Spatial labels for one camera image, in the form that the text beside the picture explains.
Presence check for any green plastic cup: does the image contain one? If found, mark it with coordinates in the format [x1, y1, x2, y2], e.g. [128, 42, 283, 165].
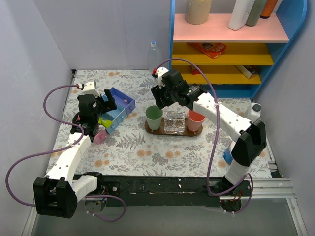
[145, 106, 163, 131]

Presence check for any clear textured toothbrush holder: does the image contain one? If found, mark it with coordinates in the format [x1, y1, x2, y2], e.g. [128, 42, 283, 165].
[164, 111, 185, 135]

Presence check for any pink plastic cup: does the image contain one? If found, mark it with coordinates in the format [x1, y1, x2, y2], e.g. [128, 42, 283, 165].
[187, 110, 205, 132]

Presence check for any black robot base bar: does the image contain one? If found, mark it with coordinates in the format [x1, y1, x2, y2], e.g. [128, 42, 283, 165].
[76, 174, 254, 208]

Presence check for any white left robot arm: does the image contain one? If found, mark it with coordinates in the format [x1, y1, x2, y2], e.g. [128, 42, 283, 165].
[33, 89, 117, 218]

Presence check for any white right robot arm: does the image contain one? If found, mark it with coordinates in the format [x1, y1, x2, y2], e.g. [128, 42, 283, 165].
[151, 67, 266, 196]

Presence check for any lime green toothpaste tube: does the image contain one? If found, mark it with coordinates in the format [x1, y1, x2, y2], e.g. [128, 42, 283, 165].
[98, 118, 113, 128]

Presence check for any oval wooden tray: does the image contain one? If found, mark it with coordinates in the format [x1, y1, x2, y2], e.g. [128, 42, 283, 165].
[144, 118, 203, 137]

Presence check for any purple drawer box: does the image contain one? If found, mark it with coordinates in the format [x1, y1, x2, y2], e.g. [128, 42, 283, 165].
[110, 87, 136, 115]

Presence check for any light blue drawer box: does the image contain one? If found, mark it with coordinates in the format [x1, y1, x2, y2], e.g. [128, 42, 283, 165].
[106, 104, 126, 125]

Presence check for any red small box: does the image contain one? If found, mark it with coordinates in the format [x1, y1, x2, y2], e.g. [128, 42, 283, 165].
[191, 65, 201, 75]

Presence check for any pink drawer box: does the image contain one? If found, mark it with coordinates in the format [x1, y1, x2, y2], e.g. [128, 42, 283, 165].
[93, 130, 108, 144]

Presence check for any clear plastic water bottle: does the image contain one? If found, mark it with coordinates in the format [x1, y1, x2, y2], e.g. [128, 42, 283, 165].
[148, 41, 160, 74]

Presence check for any red orange snack box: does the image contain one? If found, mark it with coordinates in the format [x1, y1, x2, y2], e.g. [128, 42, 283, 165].
[189, 42, 227, 59]

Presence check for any blue wooden shelf unit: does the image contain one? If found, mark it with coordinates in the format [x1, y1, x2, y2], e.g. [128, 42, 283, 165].
[168, 0, 308, 98]

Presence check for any white brown flat box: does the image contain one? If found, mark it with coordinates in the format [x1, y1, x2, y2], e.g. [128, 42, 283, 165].
[235, 65, 259, 79]

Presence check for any white bottle grey cap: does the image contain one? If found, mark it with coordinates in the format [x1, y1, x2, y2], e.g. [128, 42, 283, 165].
[244, 102, 261, 121]

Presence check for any beige paper towel roll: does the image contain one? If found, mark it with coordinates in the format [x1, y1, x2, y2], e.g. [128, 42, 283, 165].
[185, 0, 212, 25]

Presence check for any toilet paper roll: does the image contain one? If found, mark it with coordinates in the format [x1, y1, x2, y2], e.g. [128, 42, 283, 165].
[223, 146, 233, 165]

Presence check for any white tall bottle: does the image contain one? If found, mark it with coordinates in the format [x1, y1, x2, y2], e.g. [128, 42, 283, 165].
[228, 0, 255, 31]

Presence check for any grey green bottle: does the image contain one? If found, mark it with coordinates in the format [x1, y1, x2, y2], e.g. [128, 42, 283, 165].
[246, 0, 267, 27]

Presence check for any orange bottle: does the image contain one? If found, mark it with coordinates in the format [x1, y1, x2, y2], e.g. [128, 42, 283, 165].
[260, 0, 278, 19]

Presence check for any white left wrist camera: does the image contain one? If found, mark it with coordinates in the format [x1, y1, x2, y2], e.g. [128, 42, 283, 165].
[76, 81, 100, 97]

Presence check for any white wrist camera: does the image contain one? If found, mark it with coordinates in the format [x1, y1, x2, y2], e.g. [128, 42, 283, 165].
[152, 67, 169, 89]
[76, 81, 100, 97]

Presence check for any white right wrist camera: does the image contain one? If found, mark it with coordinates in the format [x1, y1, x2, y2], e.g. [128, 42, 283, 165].
[152, 67, 169, 89]

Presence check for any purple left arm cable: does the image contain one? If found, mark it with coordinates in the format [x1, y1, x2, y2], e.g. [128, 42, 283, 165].
[5, 84, 126, 223]

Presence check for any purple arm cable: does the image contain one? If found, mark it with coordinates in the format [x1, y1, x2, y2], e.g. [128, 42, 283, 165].
[152, 58, 253, 213]
[5, 84, 126, 223]

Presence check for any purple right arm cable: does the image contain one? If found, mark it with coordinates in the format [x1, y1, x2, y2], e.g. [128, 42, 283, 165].
[152, 58, 253, 213]

